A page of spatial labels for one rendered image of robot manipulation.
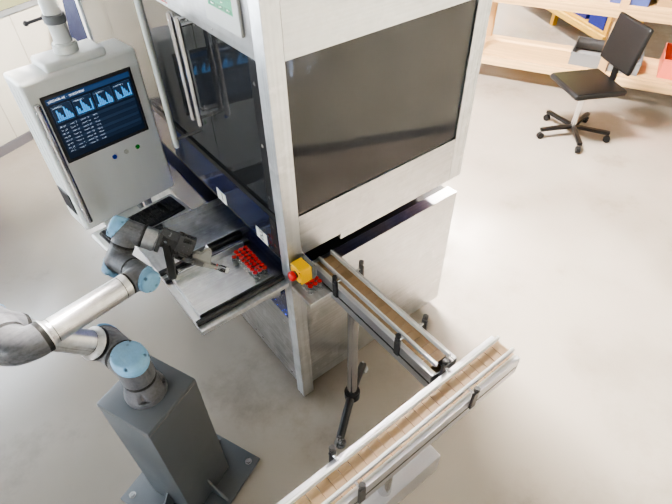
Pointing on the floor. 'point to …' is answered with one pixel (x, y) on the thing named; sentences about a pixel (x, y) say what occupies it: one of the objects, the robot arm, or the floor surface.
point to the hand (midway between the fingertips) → (213, 267)
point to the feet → (349, 408)
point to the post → (281, 168)
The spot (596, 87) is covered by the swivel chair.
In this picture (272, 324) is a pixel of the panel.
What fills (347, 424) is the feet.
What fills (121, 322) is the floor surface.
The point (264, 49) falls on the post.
